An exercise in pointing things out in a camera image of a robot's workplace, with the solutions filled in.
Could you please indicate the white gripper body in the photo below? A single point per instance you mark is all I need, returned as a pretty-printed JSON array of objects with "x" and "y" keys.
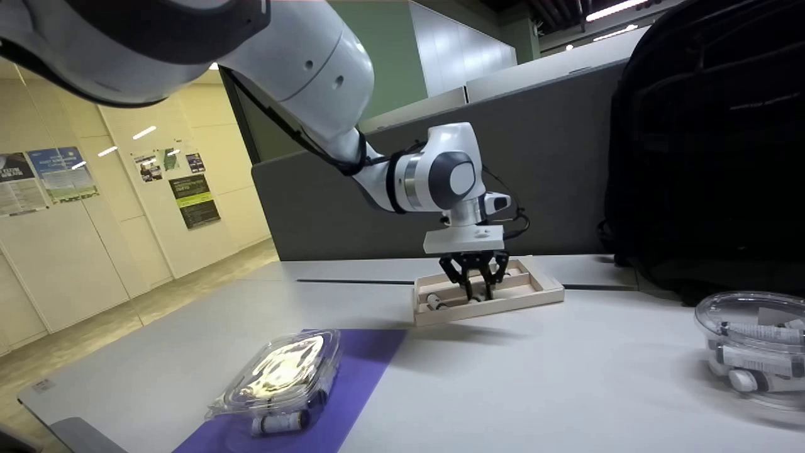
[{"x": 466, "y": 240}]

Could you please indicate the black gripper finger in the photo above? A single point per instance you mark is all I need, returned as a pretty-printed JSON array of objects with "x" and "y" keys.
[
  {"x": 456, "y": 276},
  {"x": 493, "y": 273}
]

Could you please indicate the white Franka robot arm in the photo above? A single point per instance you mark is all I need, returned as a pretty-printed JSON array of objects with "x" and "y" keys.
[{"x": 310, "y": 67}]

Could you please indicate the wooden compartment tray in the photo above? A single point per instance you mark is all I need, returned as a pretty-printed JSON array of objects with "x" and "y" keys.
[{"x": 519, "y": 297}]

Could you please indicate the purple mat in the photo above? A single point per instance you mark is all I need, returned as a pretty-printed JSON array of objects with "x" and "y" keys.
[{"x": 367, "y": 360}]

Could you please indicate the grey desk partition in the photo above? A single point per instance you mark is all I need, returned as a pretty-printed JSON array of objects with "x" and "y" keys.
[{"x": 543, "y": 152}]

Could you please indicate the black backpack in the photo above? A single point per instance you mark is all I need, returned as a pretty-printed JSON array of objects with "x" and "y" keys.
[{"x": 713, "y": 142}]

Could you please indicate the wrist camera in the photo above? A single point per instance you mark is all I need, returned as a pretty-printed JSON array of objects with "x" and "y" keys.
[{"x": 496, "y": 201}]

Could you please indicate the dark wall poster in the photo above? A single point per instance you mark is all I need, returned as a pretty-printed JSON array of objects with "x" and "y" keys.
[{"x": 193, "y": 201}]

